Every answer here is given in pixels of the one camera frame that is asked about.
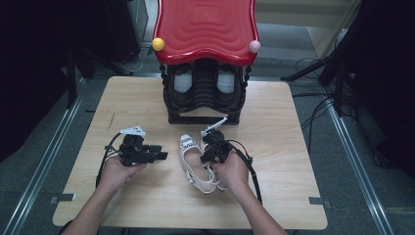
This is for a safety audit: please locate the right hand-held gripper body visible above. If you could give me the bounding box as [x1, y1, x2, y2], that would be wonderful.
[200, 116, 235, 164]

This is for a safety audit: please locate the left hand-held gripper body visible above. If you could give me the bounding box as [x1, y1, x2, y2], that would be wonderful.
[117, 125, 151, 167]

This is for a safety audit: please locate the white slingback heel shoe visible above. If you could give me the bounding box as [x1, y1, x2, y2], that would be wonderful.
[178, 133, 217, 195]
[199, 138, 229, 192]

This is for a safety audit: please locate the red and black shoe rack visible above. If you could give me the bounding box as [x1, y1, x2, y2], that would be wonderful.
[151, 0, 262, 125]

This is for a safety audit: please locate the person's left hand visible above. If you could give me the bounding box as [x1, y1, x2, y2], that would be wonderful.
[97, 156, 148, 198]

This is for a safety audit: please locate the person's right hand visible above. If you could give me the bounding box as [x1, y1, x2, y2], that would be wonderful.
[209, 150, 251, 198]

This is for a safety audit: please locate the black metal stand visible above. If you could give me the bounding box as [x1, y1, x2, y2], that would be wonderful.
[65, 48, 131, 109]

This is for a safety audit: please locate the dark curtain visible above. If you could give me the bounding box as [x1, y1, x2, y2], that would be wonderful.
[329, 0, 415, 179]
[0, 0, 141, 164]

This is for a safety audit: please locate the black tripod stand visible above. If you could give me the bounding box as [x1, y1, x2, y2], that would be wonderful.
[280, 0, 363, 117]

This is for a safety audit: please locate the right hand-held gripper cable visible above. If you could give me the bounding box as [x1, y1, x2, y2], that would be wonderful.
[226, 139, 263, 205]

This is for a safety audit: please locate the grey metal table bracket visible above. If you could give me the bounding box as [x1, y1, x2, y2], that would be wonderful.
[307, 196, 332, 209]
[48, 193, 76, 205]

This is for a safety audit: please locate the white floor cable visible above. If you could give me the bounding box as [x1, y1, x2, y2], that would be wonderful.
[116, 47, 155, 75]

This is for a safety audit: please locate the metal floor rail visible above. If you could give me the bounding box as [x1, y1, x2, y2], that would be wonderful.
[326, 104, 395, 235]
[0, 77, 87, 235]

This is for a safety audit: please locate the black floor cable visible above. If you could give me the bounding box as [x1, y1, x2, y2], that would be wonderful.
[294, 57, 329, 80]
[300, 96, 336, 152]

